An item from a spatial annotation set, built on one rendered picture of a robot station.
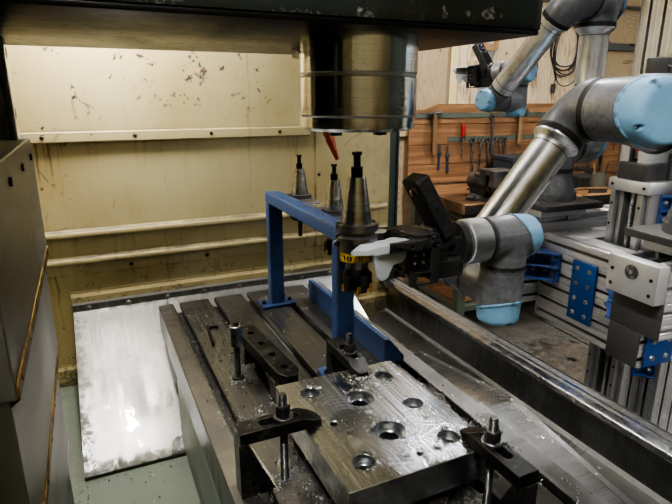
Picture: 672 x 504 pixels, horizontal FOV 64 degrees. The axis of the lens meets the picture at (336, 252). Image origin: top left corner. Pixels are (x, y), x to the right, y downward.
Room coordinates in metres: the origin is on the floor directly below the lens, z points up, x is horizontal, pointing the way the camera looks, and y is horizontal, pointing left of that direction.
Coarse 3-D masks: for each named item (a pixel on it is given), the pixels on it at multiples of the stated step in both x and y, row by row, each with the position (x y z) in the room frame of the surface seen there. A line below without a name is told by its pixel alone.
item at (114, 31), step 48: (0, 0) 0.49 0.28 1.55; (48, 0) 0.51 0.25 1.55; (96, 0) 0.53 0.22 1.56; (144, 0) 0.54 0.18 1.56; (192, 0) 0.56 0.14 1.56; (240, 0) 0.58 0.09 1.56; (288, 0) 0.60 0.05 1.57; (336, 0) 0.62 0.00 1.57; (384, 0) 0.64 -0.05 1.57; (432, 0) 0.67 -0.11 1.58; (480, 0) 0.70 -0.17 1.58; (528, 0) 0.73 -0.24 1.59; (144, 48) 0.94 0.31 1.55; (192, 48) 0.94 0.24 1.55; (240, 48) 0.94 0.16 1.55; (288, 48) 0.94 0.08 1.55; (432, 48) 0.94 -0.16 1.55
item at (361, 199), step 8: (352, 184) 0.76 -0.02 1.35; (360, 184) 0.76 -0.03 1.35; (352, 192) 0.76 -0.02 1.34; (360, 192) 0.76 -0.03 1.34; (352, 200) 0.76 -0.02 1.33; (360, 200) 0.75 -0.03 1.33; (368, 200) 0.77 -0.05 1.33; (344, 208) 0.76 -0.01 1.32; (352, 208) 0.75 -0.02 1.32; (360, 208) 0.75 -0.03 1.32; (368, 208) 0.76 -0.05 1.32; (344, 216) 0.76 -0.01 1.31; (352, 216) 0.75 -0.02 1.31; (360, 216) 0.75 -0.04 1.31; (368, 216) 0.76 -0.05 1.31; (352, 224) 0.75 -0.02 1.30; (360, 224) 0.75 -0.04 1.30; (368, 224) 0.76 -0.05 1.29
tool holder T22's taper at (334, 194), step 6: (330, 180) 1.20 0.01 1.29; (336, 180) 1.20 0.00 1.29; (330, 186) 1.20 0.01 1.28; (336, 186) 1.20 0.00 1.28; (330, 192) 1.20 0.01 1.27; (336, 192) 1.20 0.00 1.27; (330, 198) 1.19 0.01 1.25; (336, 198) 1.19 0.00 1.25; (330, 204) 1.19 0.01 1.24; (336, 204) 1.19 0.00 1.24; (342, 204) 1.20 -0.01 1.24; (330, 210) 1.19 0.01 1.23; (336, 210) 1.19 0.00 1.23
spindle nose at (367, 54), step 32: (320, 32) 0.71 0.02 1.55; (352, 32) 0.69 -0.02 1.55; (384, 32) 0.70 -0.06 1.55; (320, 64) 0.71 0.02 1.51; (352, 64) 0.69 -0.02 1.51; (384, 64) 0.70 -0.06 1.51; (416, 64) 0.74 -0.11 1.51; (320, 96) 0.71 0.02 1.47; (352, 96) 0.69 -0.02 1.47; (384, 96) 0.70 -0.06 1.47; (416, 96) 0.75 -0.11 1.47; (320, 128) 0.71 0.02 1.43; (352, 128) 0.69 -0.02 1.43; (384, 128) 0.70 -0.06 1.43
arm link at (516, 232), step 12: (492, 216) 0.88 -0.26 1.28; (504, 216) 0.88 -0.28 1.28; (516, 216) 0.88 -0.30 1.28; (528, 216) 0.89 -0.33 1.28; (504, 228) 0.85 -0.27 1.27; (516, 228) 0.86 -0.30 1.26; (528, 228) 0.87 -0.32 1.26; (540, 228) 0.88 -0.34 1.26; (504, 240) 0.84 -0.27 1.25; (516, 240) 0.85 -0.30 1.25; (528, 240) 0.86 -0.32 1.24; (540, 240) 0.88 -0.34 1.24; (504, 252) 0.85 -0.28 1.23; (516, 252) 0.85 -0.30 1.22; (528, 252) 0.87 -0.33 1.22; (492, 264) 0.86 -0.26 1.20; (504, 264) 0.85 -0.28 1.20; (516, 264) 0.85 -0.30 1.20
